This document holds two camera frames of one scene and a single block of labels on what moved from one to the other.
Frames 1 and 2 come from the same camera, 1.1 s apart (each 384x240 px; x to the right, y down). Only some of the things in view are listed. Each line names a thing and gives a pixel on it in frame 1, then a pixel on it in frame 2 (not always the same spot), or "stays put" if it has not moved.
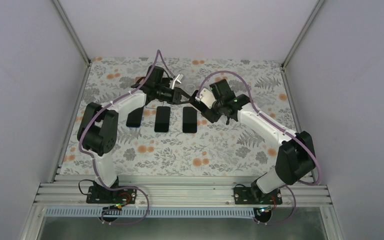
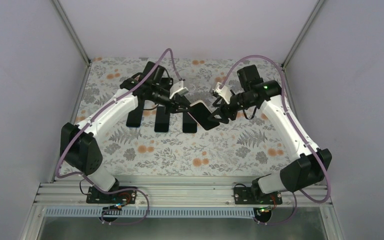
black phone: x=134 y=118 stays put
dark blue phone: x=189 y=119 stays put
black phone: x=162 y=118 stays put
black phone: x=208 y=98 to x=201 y=113
